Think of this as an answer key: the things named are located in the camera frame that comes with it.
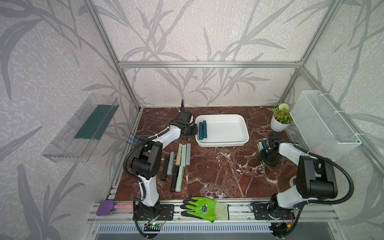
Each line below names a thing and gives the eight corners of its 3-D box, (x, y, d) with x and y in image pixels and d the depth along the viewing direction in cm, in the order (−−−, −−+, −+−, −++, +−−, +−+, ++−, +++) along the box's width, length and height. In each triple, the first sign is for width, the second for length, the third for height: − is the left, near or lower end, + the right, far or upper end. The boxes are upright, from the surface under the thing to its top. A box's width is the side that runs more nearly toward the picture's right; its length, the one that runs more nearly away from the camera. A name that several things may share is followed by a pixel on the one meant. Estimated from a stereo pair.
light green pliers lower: (175, 192, 82) (174, 190, 80) (180, 167, 91) (179, 165, 89) (180, 192, 82) (179, 191, 79) (184, 167, 91) (184, 165, 89)
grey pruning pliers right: (185, 165, 92) (185, 163, 89) (187, 145, 101) (186, 143, 98) (190, 165, 92) (190, 163, 89) (191, 145, 101) (191, 143, 98)
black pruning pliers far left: (161, 180, 86) (160, 178, 83) (165, 158, 95) (164, 156, 92) (166, 180, 86) (165, 178, 83) (169, 158, 95) (168, 156, 92)
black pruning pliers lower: (171, 191, 82) (170, 190, 79) (176, 167, 91) (175, 165, 89) (175, 191, 82) (174, 190, 79) (179, 167, 91) (179, 165, 88)
